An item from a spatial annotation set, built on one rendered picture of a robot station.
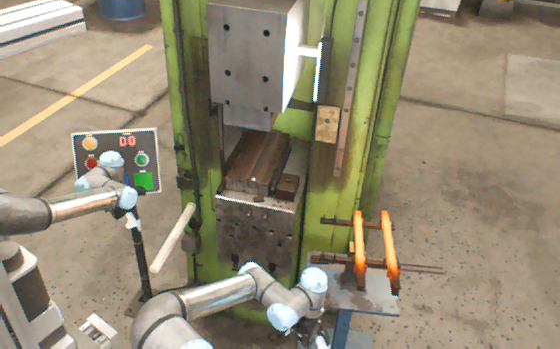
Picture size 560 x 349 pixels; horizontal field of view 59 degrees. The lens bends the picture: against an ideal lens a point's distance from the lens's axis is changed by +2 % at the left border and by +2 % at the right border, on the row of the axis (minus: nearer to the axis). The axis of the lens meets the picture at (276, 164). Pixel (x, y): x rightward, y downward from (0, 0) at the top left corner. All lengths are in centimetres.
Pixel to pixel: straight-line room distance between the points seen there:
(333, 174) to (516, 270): 168
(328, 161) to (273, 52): 61
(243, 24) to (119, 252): 194
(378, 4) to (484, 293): 203
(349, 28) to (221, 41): 47
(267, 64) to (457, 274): 202
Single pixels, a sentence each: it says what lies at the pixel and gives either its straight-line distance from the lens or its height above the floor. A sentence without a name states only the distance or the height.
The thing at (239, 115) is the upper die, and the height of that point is 132.
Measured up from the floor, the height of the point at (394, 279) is 96.
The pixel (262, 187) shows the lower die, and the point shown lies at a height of 97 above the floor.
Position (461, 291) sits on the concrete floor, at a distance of 326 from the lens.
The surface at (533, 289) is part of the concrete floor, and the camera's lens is 346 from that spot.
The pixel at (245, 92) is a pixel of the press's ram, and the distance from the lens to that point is 192.
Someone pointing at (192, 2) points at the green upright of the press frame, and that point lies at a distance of 201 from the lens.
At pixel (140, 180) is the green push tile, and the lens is 218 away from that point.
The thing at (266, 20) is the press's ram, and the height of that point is 173.
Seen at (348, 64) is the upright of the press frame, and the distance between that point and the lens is 193.
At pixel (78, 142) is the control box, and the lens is 220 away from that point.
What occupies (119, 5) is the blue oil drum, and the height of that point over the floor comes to 19.
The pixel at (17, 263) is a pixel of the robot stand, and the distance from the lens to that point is 120.
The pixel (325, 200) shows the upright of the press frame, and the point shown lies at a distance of 232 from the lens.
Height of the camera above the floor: 237
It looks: 37 degrees down
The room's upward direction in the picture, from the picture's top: 3 degrees clockwise
